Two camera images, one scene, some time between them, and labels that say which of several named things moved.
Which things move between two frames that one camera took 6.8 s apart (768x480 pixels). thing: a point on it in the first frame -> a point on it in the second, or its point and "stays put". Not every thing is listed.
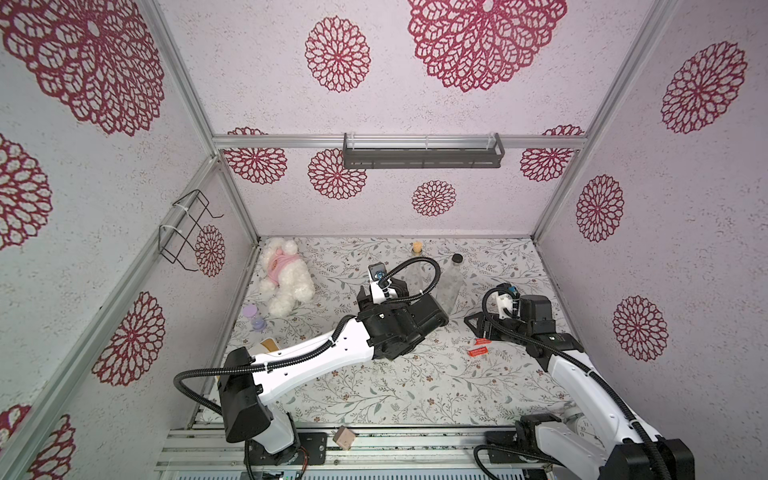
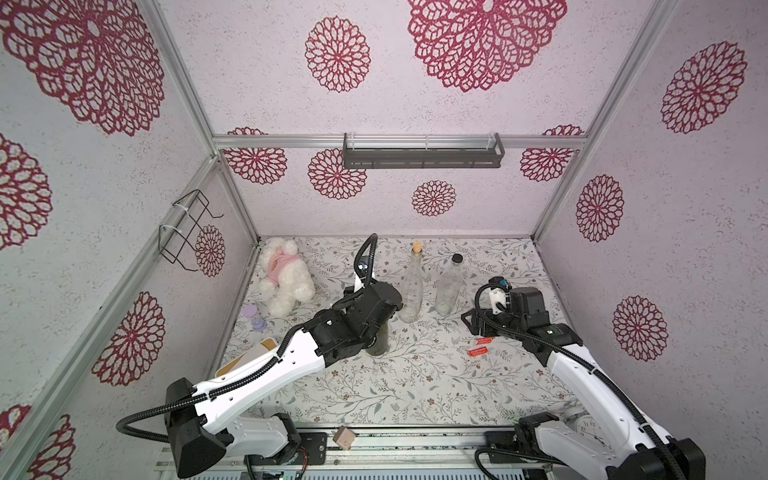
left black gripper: (405, 305) -> (348, 300)
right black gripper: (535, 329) stays put
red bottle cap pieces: (478, 352) stays put
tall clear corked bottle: (417, 269) stays put
